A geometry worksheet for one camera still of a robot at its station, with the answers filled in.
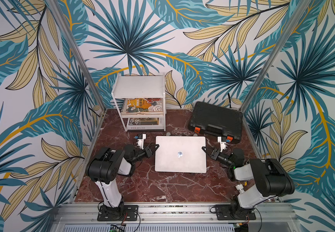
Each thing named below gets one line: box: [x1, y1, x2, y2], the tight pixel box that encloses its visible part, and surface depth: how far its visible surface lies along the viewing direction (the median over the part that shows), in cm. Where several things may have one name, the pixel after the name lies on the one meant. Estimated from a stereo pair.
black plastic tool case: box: [187, 101, 244, 145], surface depth 105 cm
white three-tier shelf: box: [111, 72, 167, 132], surface depth 93 cm
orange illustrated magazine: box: [121, 97, 164, 114], surface depth 95 cm
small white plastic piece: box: [235, 183, 245, 194], surface depth 82 cm
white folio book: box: [126, 117, 165, 131], surface depth 106 cm
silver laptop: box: [154, 135, 207, 174], surface depth 87 cm
